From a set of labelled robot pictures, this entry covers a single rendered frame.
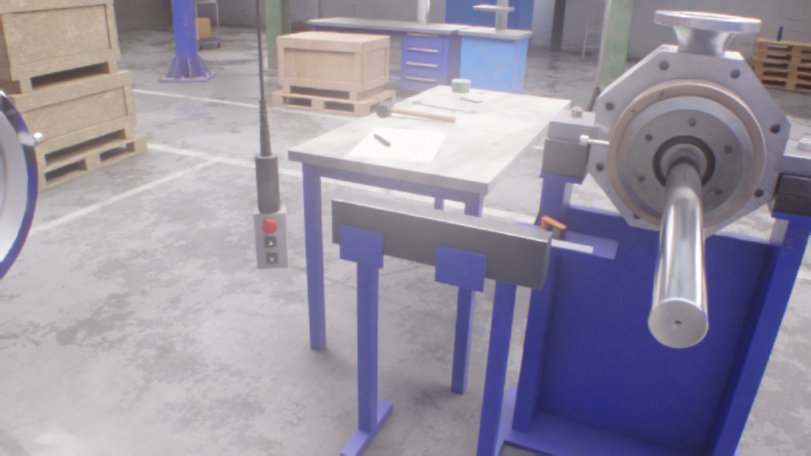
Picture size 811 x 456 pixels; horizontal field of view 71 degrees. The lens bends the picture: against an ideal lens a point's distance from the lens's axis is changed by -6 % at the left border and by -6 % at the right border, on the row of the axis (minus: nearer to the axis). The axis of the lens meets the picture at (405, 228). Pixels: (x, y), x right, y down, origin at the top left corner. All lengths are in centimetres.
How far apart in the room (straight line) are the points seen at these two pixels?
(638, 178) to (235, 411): 159
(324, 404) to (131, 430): 69
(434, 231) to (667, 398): 102
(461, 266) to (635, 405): 90
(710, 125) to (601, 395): 107
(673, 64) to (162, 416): 200
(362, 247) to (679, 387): 113
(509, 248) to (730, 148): 57
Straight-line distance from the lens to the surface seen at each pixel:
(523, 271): 156
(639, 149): 153
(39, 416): 253
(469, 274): 160
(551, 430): 223
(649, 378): 214
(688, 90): 155
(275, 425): 223
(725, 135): 152
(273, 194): 120
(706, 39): 167
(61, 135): 500
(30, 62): 483
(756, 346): 191
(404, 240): 165
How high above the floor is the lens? 148
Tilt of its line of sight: 24 degrees down
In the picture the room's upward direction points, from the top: 2 degrees clockwise
